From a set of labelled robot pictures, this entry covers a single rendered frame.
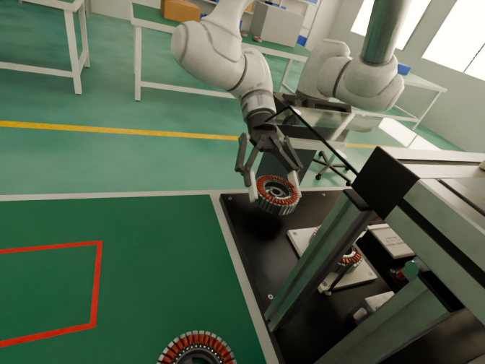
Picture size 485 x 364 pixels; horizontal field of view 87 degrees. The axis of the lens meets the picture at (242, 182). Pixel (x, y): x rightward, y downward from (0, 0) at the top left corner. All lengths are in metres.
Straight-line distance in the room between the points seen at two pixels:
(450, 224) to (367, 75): 0.87
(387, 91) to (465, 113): 4.71
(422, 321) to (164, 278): 0.39
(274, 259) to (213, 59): 0.45
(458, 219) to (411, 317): 0.10
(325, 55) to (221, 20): 0.59
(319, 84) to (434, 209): 0.97
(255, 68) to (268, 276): 0.49
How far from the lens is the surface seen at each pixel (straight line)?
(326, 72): 1.14
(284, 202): 0.58
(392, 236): 0.53
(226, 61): 0.64
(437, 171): 0.26
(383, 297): 0.57
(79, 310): 0.50
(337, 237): 0.31
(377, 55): 1.03
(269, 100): 0.69
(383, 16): 0.97
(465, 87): 5.86
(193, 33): 0.62
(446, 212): 0.22
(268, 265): 0.55
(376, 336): 0.31
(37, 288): 0.54
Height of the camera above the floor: 1.19
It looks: 36 degrees down
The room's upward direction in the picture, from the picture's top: 18 degrees clockwise
